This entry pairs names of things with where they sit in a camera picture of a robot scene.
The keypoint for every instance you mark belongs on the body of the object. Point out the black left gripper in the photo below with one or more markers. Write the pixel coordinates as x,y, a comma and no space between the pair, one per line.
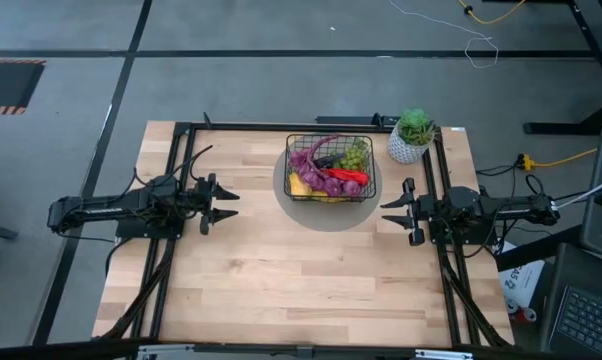
206,202

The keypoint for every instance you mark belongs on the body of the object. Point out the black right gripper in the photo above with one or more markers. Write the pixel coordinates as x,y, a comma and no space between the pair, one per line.
418,212

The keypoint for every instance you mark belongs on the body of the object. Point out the red chili pepper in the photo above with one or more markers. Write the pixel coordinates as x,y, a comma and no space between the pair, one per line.
348,176

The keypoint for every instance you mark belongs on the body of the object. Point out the green grape bunch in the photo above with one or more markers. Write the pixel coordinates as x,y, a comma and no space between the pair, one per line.
353,157

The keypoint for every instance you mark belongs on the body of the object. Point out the yellow pear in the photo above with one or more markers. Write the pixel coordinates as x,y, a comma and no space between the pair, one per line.
298,186

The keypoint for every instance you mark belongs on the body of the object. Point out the purple eggplant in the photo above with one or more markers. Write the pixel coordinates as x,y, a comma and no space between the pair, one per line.
328,161

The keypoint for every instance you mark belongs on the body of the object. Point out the purple onion braid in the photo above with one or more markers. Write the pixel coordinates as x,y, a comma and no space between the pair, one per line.
311,175

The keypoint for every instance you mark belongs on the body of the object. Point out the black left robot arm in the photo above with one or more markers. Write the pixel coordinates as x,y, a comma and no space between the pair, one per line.
111,207

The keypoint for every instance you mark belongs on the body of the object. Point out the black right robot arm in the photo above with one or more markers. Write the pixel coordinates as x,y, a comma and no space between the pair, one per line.
496,207

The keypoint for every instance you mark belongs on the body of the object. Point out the grey round mat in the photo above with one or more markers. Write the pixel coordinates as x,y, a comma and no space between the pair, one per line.
331,217

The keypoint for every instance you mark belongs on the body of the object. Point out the succulent in white patterned pot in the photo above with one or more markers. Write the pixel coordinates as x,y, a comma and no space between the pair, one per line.
413,132

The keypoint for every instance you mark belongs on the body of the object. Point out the black bar device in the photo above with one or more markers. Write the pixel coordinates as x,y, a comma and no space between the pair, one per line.
351,120

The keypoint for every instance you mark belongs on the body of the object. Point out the white printed box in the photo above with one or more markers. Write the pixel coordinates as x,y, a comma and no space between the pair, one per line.
521,280

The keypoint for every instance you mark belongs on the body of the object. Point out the red drink can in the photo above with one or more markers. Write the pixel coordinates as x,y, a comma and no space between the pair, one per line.
529,314
513,306

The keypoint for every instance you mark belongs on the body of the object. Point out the silver metal bar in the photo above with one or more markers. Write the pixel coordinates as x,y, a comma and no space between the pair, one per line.
443,354
166,351

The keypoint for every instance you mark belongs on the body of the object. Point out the black laptop with keyboard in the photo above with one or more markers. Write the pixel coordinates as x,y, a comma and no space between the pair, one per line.
586,320

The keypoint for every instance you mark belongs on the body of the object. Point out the black floor hatch striped edge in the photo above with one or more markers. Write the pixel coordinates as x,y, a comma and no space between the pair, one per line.
8,85

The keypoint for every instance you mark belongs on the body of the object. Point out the black aluminium table frame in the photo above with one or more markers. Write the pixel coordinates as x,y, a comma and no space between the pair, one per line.
261,127

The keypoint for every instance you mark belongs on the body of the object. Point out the black desk leg frame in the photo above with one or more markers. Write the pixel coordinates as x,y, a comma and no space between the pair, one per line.
593,50

